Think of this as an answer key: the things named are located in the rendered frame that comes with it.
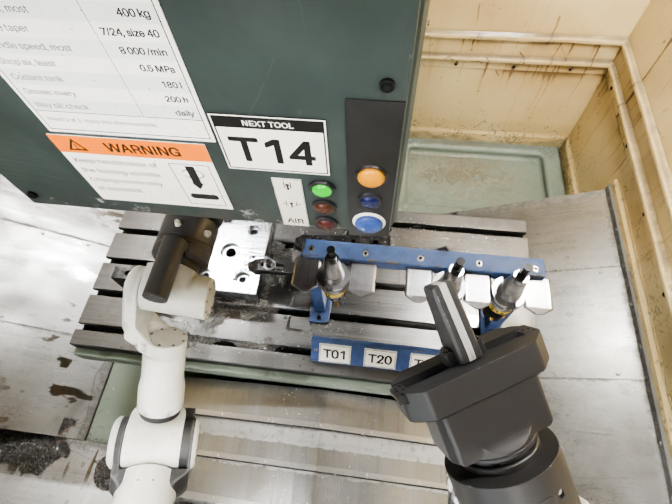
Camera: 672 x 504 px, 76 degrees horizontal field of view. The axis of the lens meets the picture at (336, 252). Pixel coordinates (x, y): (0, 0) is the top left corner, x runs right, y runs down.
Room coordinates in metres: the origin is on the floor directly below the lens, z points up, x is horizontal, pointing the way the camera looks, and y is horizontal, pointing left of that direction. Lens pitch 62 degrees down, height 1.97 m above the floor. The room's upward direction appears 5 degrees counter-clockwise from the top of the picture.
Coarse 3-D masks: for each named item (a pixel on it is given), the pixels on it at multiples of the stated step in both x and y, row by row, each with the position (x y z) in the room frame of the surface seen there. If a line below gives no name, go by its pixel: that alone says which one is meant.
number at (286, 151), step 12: (264, 144) 0.27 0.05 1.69; (276, 144) 0.26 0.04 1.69; (288, 144) 0.26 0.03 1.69; (300, 144) 0.26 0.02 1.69; (312, 144) 0.26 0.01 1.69; (264, 156) 0.27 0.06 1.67; (276, 156) 0.26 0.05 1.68; (288, 156) 0.26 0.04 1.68; (300, 156) 0.26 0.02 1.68; (312, 156) 0.26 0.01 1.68; (300, 168) 0.26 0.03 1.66; (312, 168) 0.26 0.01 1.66
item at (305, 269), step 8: (296, 264) 0.39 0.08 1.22; (304, 264) 0.38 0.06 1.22; (312, 264) 0.38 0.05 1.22; (320, 264) 0.38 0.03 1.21; (296, 272) 0.37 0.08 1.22; (304, 272) 0.37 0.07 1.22; (312, 272) 0.37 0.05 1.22; (296, 280) 0.35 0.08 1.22; (304, 280) 0.35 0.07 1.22; (312, 280) 0.35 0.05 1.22; (304, 288) 0.33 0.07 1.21; (312, 288) 0.33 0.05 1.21
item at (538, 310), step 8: (528, 280) 0.31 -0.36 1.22; (536, 280) 0.31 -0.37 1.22; (544, 280) 0.31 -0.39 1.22; (528, 288) 0.29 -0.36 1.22; (536, 288) 0.29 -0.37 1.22; (544, 288) 0.29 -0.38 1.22; (528, 296) 0.28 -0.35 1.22; (536, 296) 0.28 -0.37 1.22; (544, 296) 0.27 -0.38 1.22; (528, 304) 0.26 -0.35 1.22; (536, 304) 0.26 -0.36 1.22; (544, 304) 0.26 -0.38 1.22; (552, 304) 0.26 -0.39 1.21; (536, 312) 0.25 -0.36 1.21; (544, 312) 0.24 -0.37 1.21
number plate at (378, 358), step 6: (366, 348) 0.28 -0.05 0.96; (366, 354) 0.27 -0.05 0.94; (372, 354) 0.26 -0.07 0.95; (378, 354) 0.26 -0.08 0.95; (384, 354) 0.26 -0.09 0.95; (390, 354) 0.26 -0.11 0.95; (396, 354) 0.26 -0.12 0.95; (366, 360) 0.25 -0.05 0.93; (372, 360) 0.25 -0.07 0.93; (378, 360) 0.25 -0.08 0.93; (384, 360) 0.25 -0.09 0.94; (390, 360) 0.25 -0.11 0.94; (372, 366) 0.24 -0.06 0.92; (378, 366) 0.24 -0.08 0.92; (384, 366) 0.24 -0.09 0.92; (390, 366) 0.24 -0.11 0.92
